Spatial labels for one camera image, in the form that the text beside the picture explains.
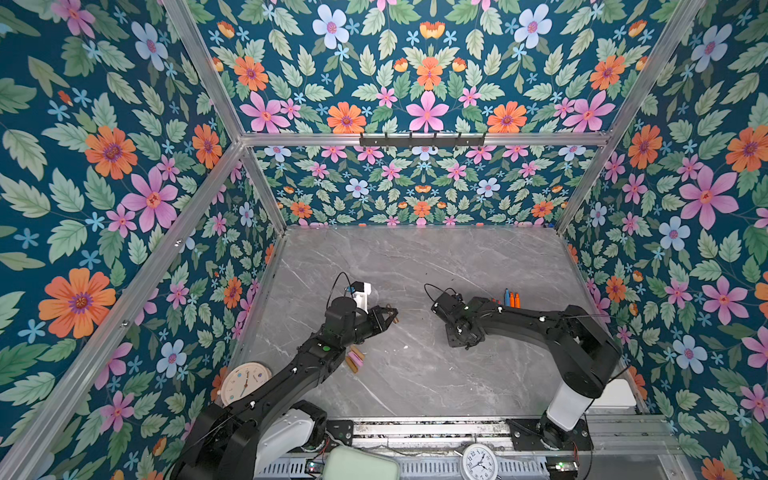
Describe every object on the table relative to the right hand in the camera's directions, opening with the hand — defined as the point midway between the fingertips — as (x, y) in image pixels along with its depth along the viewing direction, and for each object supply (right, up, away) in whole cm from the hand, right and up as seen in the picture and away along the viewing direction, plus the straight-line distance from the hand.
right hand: (458, 337), depth 90 cm
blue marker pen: (+18, +11, +8) cm, 23 cm away
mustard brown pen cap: (-32, -7, -4) cm, 33 cm away
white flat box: (+39, -12, -14) cm, 43 cm away
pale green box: (-30, -23, -22) cm, 44 cm away
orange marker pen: (+20, +10, +8) cm, 24 cm away
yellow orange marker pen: (+21, +10, +8) cm, 25 cm away
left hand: (-17, +11, -13) cm, 24 cm away
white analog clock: (+1, -22, -23) cm, 32 cm away
